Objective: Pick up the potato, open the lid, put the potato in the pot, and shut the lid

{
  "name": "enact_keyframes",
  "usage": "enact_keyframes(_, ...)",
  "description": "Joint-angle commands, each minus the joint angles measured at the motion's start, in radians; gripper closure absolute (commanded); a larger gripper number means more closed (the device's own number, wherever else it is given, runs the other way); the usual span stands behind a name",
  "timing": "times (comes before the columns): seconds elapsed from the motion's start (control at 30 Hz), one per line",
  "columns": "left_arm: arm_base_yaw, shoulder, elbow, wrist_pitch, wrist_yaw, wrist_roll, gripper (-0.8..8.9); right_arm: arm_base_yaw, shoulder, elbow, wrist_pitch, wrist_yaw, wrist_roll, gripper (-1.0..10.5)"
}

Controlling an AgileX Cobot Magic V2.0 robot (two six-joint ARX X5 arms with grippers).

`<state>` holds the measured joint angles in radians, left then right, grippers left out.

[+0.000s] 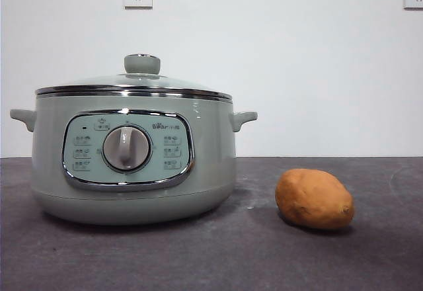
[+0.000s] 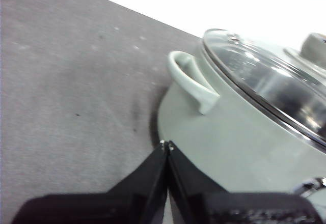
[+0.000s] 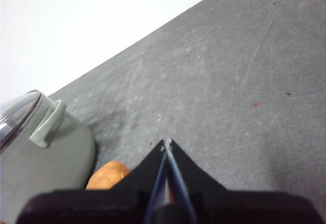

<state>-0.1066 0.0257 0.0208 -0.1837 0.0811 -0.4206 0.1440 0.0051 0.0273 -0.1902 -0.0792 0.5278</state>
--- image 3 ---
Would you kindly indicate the brown potato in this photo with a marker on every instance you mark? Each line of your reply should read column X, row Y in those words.
column 108, row 174

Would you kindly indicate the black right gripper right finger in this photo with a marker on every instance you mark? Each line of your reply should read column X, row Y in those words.
column 242, row 208

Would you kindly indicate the glass lid with green knob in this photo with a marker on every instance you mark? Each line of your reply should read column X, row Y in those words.
column 15, row 117

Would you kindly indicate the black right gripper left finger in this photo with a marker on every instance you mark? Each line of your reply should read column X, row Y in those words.
column 96, row 206

